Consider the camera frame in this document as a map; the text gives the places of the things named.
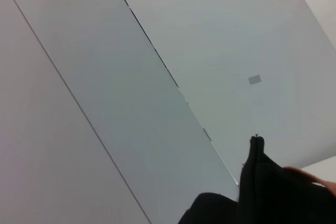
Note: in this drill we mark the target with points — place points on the grey wall sticker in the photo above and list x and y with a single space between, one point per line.
254 79

